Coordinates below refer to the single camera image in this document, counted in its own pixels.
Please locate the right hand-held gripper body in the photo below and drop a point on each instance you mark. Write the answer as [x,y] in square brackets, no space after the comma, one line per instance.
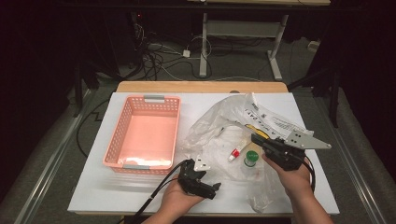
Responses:
[289,155]

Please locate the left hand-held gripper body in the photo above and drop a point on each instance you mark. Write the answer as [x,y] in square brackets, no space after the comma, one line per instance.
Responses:
[190,177]

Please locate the red and white ointment tube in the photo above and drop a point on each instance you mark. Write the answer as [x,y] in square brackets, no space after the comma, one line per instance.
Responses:
[236,151]

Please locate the clear plastic bag yellow smiley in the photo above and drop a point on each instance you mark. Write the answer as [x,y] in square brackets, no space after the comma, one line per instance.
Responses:
[236,115]

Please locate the pink perforated plastic basket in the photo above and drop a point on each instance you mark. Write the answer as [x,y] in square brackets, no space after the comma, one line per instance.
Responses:
[146,127]

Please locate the person's left hand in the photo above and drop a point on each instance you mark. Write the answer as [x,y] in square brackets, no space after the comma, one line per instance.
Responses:
[176,202]

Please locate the person's right hand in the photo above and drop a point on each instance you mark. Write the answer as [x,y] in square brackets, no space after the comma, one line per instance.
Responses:
[295,183]

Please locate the black stand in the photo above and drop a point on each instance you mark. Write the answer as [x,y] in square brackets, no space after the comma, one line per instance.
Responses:
[333,93]
[77,93]

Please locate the white board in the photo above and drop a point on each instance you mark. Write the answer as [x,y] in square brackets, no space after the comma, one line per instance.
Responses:
[102,189]

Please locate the white power adapter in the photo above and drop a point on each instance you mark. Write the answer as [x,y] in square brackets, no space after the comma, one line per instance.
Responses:
[186,53]

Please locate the metal floor rail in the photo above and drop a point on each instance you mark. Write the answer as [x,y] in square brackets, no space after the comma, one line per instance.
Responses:
[358,180]
[46,180]

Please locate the white metal desk frame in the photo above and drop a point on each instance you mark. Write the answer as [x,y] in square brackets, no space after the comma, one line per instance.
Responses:
[204,46]

